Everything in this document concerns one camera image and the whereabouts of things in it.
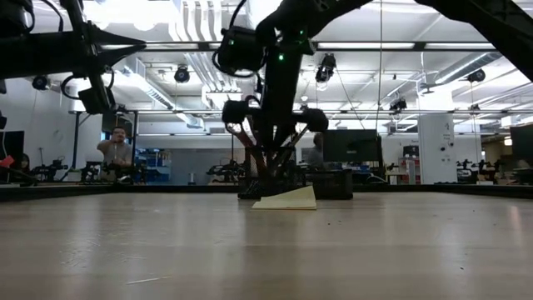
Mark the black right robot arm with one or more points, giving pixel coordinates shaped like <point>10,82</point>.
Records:
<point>491,25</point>

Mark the black mesh desk organizer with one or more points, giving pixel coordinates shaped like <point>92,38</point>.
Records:
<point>333,185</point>

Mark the black monitor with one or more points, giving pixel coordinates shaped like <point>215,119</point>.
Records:
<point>352,146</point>
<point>522,141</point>
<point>11,146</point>

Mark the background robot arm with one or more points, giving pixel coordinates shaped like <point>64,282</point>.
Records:
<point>479,168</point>
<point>225,171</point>
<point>50,170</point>

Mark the white pillar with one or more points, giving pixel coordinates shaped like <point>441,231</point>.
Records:
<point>435,146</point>

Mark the blue storage shelf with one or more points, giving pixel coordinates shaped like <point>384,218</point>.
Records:
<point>154,166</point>

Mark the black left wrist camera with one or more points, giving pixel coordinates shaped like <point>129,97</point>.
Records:
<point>98,101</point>

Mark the small red object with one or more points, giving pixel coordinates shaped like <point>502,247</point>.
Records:
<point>6,161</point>

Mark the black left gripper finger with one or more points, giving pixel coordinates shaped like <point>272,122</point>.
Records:
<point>112,38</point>
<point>112,53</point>

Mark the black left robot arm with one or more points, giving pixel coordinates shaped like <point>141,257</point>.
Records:
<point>33,54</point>

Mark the black overhead crossbar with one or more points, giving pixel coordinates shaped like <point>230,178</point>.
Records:
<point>419,46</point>

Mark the black aluminium table frame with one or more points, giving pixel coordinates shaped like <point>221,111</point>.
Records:
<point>125,189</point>

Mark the person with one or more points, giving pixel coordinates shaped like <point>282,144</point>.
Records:
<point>116,152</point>

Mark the yellow sticky note pad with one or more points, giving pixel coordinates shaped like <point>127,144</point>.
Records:
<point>291,202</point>

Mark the orange pencil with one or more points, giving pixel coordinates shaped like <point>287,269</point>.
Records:
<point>297,141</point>
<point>250,150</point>

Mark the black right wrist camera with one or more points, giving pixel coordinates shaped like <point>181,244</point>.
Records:
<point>241,50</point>

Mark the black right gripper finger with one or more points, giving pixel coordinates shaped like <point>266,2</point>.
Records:
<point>282,152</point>
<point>269,152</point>

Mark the black hanging ceiling fixture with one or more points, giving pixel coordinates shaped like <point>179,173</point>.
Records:
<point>40,82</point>
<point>476,76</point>
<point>325,68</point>
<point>182,75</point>

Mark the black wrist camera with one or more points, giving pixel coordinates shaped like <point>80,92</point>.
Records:
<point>241,50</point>
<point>98,101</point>

